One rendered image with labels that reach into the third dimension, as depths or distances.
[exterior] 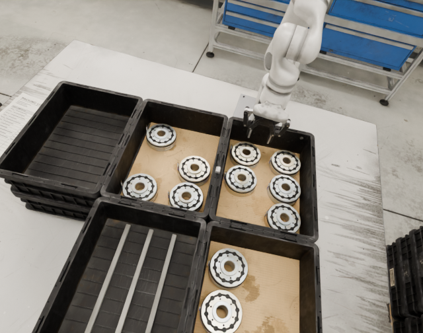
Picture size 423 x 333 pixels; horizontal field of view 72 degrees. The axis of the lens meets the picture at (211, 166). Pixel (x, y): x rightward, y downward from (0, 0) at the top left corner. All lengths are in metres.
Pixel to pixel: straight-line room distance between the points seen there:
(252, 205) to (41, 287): 0.67
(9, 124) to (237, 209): 0.97
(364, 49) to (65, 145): 2.36
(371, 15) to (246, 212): 2.06
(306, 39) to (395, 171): 1.99
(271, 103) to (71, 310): 0.71
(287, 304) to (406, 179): 1.88
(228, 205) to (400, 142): 2.11
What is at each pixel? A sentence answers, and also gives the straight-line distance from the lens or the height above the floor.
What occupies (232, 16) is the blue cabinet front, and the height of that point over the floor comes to 0.40.
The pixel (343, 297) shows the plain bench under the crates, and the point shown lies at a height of 0.70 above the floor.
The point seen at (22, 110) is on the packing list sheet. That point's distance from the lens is 1.46.
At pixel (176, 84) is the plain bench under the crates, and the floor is 0.70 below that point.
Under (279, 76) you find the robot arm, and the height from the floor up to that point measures 1.22.
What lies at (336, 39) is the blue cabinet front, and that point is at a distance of 2.74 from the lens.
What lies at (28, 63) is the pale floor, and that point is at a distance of 2.98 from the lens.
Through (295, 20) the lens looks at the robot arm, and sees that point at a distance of 0.93.
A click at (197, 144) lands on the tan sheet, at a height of 0.83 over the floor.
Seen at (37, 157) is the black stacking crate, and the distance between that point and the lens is 1.09.
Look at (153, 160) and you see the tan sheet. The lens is 1.00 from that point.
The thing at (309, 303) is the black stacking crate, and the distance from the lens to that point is 0.82.
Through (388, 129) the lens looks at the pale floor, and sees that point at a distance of 2.87.
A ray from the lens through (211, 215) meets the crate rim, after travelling 0.79.
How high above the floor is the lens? 1.63
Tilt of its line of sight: 54 degrees down
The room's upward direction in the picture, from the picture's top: 11 degrees clockwise
